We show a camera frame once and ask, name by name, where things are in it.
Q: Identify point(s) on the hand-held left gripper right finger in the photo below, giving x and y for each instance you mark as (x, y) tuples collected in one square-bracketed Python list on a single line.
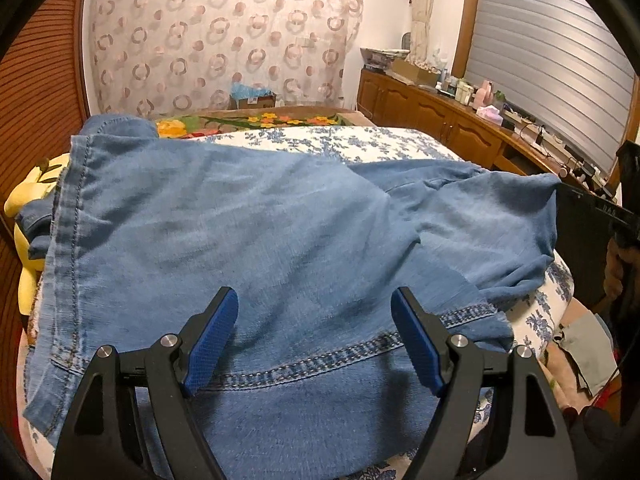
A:
[(417, 345)]

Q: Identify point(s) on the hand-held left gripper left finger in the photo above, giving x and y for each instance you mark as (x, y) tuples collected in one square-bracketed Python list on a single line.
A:
[(212, 345)]

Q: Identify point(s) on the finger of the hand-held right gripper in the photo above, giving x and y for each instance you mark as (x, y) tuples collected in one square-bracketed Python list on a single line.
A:
[(585, 220)]

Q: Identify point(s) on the blue denim pants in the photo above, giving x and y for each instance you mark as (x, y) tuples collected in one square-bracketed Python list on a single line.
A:
[(250, 235)]

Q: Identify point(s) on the person's right hand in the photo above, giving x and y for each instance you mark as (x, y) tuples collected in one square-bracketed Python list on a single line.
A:
[(614, 275)]

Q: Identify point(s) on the grey cloth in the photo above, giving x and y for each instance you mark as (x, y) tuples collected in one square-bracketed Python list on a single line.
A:
[(590, 355)]

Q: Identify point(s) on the white power strip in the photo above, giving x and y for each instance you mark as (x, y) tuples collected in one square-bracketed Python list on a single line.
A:
[(535, 130)]

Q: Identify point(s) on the pink tissue box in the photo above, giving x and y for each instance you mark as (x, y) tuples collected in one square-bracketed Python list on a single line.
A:
[(489, 114)]

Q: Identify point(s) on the pink bottle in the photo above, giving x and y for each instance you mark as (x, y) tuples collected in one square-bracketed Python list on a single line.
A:
[(484, 94)]

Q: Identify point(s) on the grey window blind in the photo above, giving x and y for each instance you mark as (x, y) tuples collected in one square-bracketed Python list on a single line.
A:
[(550, 50)]

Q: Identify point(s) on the wooden sideboard cabinet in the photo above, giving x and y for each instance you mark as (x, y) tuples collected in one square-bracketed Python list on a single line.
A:
[(425, 115)]

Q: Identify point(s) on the blue floral white bed sheet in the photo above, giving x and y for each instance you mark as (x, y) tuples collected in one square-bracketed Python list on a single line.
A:
[(400, 142)]

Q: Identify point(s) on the open flat cardboard box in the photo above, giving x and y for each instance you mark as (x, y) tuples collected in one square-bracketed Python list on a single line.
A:
[(415, 74)]

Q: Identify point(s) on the yellow flower print blanket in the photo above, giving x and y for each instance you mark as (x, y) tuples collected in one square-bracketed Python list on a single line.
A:
[(260, 121)]

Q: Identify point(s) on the yellow plush toy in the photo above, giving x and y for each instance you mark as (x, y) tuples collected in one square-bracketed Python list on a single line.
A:
[(25, 195)]

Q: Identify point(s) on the cardboard box with blue cloth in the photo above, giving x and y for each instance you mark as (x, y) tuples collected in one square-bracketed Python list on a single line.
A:
[(255, 97)]

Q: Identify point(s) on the white basket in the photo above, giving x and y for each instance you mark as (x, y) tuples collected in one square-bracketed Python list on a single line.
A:
[(385, 56)]

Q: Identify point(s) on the beige side curtain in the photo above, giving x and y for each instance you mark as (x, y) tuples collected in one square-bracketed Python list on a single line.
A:
[(420, 10)]

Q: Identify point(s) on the wooden louvered wardrobe door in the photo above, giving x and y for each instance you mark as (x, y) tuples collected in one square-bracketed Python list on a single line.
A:
[(45, 60)]

